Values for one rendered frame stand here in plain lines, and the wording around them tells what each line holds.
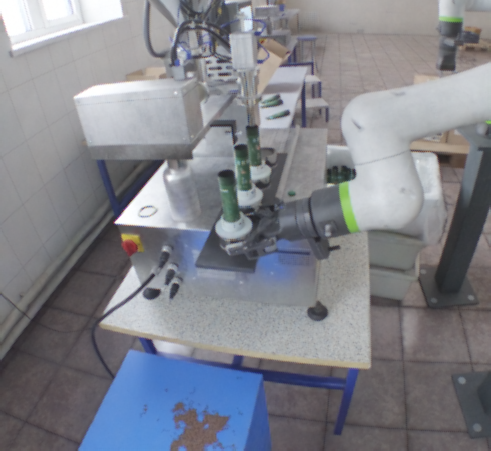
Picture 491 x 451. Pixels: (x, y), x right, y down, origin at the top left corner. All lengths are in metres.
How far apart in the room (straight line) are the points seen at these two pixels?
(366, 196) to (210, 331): 0.55
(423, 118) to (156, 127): 0.50
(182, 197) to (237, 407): 0.56
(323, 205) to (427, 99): 0.25
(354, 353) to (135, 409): 0.59
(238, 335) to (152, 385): 0.31
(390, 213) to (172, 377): 0.75
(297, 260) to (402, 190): 0.32
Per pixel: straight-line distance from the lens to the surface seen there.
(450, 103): 0.64
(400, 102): 0.61
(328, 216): 0.62
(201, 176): 1.02
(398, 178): 0.60
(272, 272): 0.85
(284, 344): 0.91
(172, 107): 0.71
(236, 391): 1.02
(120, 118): 0.78
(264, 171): 0.88
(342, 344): 0.91
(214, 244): 0.74
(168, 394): 1.06
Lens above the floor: 1.51
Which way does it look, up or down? 34 degrees down
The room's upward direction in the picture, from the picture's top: 7 degrees counter-clockwise
